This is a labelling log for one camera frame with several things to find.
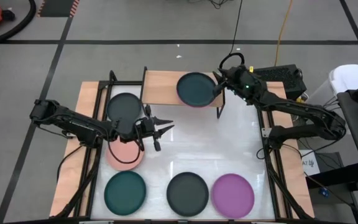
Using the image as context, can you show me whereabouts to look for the purple plate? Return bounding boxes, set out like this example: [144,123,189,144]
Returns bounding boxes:
[210,173,255,220]

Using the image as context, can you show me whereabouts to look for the green teal plate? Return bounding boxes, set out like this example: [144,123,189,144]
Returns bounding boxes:
[103,170,147,217]

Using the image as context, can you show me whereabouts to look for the white sign card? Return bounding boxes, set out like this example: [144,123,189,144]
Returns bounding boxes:
[300,149,321,177]

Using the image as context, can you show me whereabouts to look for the wooden shelf with black frame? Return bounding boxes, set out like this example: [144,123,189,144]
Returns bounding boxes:
[139,66,227,120]

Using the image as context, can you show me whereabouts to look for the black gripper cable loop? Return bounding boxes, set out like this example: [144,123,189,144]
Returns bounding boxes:
[106,133,145,166]

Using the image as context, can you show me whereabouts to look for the dark grey plate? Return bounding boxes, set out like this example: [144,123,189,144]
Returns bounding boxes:
[166,171,210,218]
[106,92,144,126]

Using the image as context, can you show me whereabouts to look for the thick yellow cable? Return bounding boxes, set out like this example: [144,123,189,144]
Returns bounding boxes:
[273,0,293,67]

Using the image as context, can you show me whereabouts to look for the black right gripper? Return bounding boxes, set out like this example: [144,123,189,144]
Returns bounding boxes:
[212,65,260,100]

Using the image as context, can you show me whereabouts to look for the black case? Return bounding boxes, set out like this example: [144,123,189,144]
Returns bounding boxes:
[303,151,358,189]

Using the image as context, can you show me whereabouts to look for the dark teal plate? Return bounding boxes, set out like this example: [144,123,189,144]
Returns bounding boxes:
[176,72,219,108]

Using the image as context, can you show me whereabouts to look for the black ventilated power box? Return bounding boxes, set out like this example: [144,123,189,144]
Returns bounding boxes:
[252,63,308,101]

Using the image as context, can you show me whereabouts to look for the black mat with striped edges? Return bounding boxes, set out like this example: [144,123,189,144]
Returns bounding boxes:
[36,0,81,18]

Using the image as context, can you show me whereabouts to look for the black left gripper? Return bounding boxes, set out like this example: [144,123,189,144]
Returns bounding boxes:
[124,105,175,152]

